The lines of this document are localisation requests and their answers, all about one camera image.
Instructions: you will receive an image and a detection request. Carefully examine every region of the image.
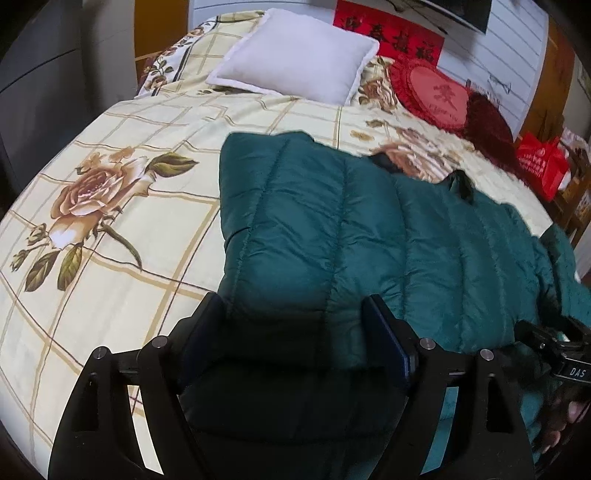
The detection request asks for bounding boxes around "dark green puffer jacket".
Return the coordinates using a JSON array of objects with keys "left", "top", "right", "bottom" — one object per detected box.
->
[{"left": 178, "top": 130, "right": 591, "bottom": 480}]

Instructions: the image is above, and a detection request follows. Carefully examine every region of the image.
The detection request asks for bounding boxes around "grey wardrobe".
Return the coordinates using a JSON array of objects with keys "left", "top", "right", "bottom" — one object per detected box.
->
[{"left": 0, "top": 0, "right": 139, "bottom": 195}]

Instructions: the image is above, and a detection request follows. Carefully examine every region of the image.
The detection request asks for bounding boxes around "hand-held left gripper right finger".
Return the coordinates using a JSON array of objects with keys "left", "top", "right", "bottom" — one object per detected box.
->
[{"left": 361, "top": 295, "right": 537, "bottom": 480}]

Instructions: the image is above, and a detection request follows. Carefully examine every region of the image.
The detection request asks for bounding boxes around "red round frilled cushion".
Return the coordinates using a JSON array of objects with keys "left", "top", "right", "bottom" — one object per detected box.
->
[{"left": 389, "top": 56, "right": 476, "bottom": 134}]

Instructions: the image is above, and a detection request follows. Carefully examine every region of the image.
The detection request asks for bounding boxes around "floral checked bed sheet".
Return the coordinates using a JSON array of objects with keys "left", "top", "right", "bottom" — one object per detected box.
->
[{"left": 0, "top": 11, "right": 580, "bottom": 476}]

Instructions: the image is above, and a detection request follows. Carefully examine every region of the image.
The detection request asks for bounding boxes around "dark framed wall picture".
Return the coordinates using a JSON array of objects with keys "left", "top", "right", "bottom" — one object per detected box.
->
[{"left": 411, "top": 0, "right": 491, "bottom": 34}]

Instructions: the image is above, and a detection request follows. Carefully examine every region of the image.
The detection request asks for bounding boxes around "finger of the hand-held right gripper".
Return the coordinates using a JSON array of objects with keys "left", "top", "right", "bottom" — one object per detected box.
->
[{"left": 514, "top": 320, "right": 566, "bottom": 365}]

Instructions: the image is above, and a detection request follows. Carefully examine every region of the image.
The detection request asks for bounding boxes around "red wall banner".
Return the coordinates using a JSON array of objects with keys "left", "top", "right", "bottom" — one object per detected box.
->
[{"left": 333, "top": 0, "right": 446, "bottom": 65}]

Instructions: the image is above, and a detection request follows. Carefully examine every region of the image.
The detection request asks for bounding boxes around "red plastic bag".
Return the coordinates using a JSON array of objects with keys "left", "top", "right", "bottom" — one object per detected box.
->
[{"left": 515, "top": 131, "right": 570, "bottom": 203}]

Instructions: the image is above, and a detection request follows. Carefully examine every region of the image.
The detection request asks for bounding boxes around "white square pillow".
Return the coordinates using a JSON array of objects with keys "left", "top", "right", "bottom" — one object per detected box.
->
[{"left": 205, "top": 8, "right": 380, "bottom": 106}]

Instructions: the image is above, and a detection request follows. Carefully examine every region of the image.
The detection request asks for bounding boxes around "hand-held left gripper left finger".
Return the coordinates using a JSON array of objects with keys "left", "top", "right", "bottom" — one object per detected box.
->
[{"left": 47, "top": 292, "right": 228, "bottom": 480}]

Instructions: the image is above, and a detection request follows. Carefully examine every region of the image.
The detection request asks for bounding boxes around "dark red fluffy cushion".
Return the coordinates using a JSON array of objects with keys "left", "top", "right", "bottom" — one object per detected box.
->
[{"left": 463, "top": 90, "right": 525, "bottom": 178}]

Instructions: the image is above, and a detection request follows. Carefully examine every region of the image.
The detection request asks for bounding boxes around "wooden chair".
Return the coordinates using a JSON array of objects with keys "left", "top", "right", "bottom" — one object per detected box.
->
[{"left": 551, "top": 129, "right": 591, "bottom": 245}]

